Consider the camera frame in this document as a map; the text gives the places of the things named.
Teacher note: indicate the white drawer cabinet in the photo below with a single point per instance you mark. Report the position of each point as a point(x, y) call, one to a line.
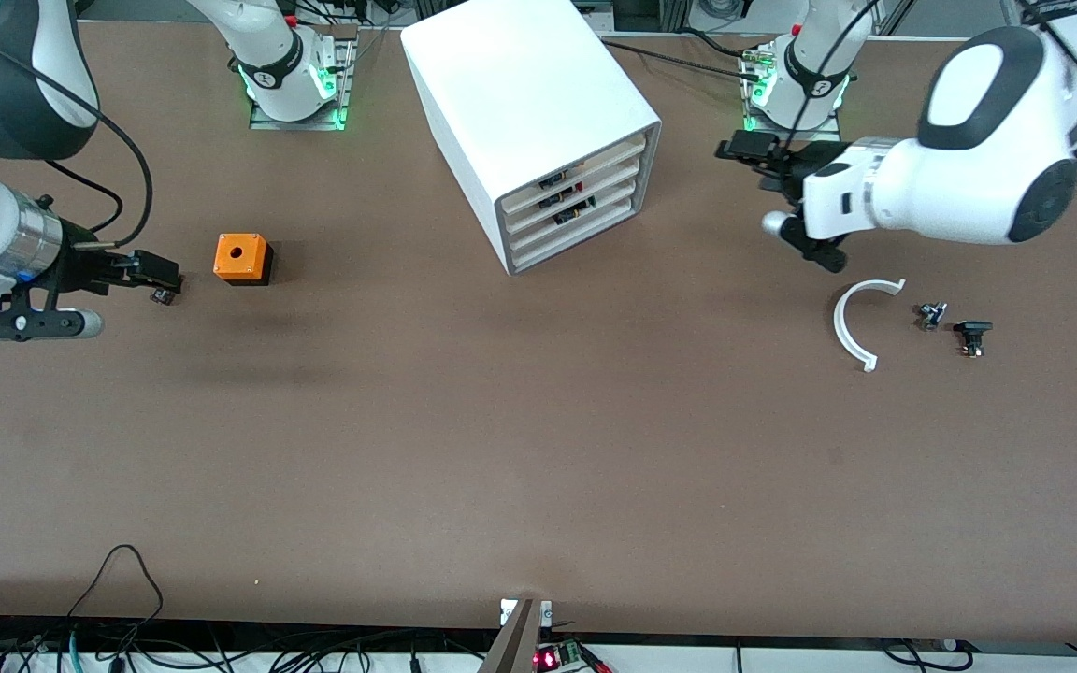
point(520, 84)

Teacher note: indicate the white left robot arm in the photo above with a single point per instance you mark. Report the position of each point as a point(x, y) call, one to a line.
point(969, 187)

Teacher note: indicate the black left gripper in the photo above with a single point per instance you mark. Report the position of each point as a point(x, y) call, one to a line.
point(784, 169)

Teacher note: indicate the black flat-topped component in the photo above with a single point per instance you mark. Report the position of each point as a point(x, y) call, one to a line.
point(972, 329)

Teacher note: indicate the small black terminal block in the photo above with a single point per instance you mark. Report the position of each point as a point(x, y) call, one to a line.
point(163, 298)

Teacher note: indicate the cream cabinet drawer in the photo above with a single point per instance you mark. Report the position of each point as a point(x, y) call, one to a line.
point(609, 222)
point(613, 155)
point(615, 199)
point(613, 178)

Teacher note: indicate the red lit circuit board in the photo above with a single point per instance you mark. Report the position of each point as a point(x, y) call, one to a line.
point(548, 659)

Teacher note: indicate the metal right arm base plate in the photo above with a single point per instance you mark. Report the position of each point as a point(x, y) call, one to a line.
point(344, 84)

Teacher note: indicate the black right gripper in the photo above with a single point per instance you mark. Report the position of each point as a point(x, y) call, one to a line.
point(86, 267)

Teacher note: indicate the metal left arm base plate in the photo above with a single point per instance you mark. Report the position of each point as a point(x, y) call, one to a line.
point(752, 93)

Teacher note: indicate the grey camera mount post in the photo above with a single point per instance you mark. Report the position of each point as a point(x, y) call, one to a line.
point(518, 645)

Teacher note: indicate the orange black button box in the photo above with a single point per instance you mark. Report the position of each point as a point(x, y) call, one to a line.
point(237, 257)

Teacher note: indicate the small silver black component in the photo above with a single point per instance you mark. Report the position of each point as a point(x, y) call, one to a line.
point(931, 315)

